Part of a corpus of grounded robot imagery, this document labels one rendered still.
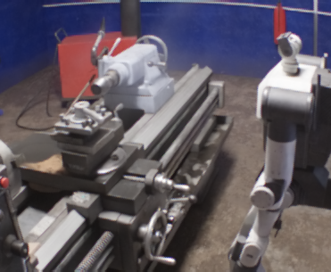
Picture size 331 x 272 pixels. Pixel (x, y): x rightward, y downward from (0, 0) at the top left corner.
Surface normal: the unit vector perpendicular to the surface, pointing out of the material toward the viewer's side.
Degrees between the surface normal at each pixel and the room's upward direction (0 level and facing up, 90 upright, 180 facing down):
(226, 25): 90
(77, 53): 90
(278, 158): 90
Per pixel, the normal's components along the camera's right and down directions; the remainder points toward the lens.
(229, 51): -0.35, 0.42
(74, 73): 0.00, 0.44
